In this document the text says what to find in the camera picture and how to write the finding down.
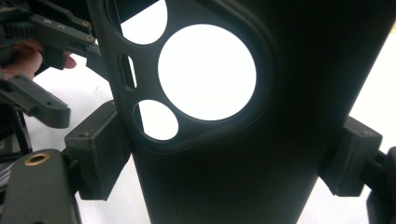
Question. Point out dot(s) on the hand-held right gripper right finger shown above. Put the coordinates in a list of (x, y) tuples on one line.
[(351, 155)]

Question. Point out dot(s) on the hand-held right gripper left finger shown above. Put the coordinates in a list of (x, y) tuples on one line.
[(96, 155)]

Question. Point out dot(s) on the dark phone case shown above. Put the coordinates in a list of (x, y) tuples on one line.
[(280, 155)]

